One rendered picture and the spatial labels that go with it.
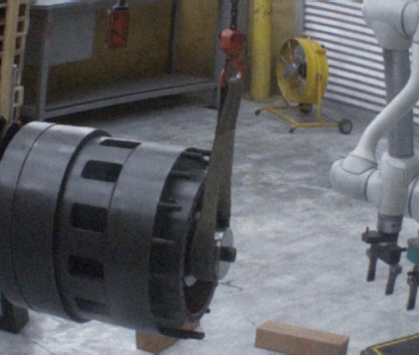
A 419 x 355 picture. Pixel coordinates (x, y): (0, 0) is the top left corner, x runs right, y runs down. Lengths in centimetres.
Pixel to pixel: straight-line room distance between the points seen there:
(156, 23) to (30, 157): 627
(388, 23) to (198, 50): 636
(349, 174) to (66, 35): 461
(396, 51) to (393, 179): 44
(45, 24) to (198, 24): 251
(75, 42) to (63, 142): 476
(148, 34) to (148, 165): 627
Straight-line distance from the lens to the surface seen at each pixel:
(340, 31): 868
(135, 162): 253
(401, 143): 312
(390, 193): 283
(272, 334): 399
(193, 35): 916
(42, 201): 252
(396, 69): 304
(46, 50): 708
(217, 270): 258
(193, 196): 250
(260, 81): 890
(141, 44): 872
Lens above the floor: 174
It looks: 15 degrees down
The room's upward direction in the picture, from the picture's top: 3 degrees clockwise
